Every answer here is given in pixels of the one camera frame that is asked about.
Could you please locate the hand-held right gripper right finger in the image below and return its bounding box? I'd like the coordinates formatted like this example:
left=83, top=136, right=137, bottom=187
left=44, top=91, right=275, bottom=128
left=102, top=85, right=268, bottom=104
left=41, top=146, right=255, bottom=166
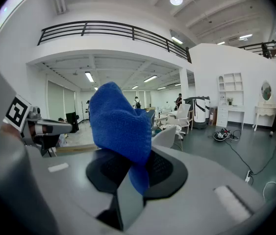
left=117, top=145, right=268, bottom=235

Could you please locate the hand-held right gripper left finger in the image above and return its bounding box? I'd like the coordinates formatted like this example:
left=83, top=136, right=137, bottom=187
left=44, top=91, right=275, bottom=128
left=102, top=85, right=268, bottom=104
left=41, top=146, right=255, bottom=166
left=26, top=147, right=132, bottom=235

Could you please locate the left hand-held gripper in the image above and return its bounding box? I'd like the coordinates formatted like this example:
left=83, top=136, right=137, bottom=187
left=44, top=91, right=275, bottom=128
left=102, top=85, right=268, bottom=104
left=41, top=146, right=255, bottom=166
left=3, top=94, right=74, bottom=157

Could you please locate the blue object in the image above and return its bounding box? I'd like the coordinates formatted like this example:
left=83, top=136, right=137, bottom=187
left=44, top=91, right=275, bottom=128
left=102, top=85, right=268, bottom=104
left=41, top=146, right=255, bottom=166
left=88, top=81, right=156, bottom=197

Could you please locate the person's left forearm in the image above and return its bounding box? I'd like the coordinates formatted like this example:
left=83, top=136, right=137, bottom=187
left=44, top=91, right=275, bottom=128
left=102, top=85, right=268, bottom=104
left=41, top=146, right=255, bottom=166
left=0, top=123, right=22, bottom=140

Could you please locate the black box speaker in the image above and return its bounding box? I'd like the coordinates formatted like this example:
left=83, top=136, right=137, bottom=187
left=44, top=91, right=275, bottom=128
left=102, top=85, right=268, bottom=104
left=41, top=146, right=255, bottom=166
left=65, top=111, right=79, bottom=134

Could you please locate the white roller blind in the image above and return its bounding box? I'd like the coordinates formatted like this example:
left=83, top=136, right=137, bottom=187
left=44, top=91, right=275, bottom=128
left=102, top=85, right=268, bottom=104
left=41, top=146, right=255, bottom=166
left=47, top=80, right=76, bottom=122

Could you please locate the wooden step edge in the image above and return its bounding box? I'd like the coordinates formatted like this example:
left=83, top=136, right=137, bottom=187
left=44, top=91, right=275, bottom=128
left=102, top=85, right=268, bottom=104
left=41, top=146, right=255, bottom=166
left=55, top=143, right=97, bottom=154

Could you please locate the white shell chair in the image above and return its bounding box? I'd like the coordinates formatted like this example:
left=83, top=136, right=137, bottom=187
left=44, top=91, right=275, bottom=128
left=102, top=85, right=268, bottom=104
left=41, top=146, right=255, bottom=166
left=151, top=125, right=184, bottom=151

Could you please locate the black bag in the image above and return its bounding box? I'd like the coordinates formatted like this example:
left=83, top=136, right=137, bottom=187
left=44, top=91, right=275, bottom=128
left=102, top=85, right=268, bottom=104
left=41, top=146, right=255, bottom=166
left=213, top=128, right=231, bottom=141

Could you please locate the white black service robot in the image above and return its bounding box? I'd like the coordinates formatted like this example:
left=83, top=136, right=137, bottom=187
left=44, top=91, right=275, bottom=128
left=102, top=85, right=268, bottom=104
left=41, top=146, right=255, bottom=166
left=204, top=96, right=211, bottom=119
left=184, top=96, right=206, bottom=130

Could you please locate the white mesh office chair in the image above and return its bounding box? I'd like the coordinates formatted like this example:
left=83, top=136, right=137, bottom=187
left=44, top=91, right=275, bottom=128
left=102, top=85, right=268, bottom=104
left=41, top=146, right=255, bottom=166
left=166, top=103, right=192, bottom=141

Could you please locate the white bookshelf desk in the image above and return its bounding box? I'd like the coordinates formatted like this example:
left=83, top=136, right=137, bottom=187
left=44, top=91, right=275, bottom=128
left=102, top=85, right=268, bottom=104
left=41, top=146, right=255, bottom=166
left=216, top=72, right=246, bottom=131

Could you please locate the black balcony railing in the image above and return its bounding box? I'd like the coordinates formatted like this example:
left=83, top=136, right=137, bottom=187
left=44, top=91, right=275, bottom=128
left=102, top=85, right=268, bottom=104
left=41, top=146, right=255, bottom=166
left=37, top=20, right=192, bottom=64
left=238, top=32, right=276, bottom=60

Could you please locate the black floor cable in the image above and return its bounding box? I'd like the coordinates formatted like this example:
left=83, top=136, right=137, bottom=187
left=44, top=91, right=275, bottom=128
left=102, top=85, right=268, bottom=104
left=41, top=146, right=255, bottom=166
left=251, top=143, right=276, bottom=176
left=223, top=140, right=253, bottom=176

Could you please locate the white looped cable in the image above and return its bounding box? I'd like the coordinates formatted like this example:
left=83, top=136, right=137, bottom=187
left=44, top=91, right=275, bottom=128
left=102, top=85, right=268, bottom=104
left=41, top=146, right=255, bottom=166
left=262, top=181, right=276, bottom=202

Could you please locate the wall window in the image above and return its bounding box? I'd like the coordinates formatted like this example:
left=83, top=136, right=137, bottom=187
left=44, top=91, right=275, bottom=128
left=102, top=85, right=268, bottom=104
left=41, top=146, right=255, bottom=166
left=0, top=0, right=37, bottom=30

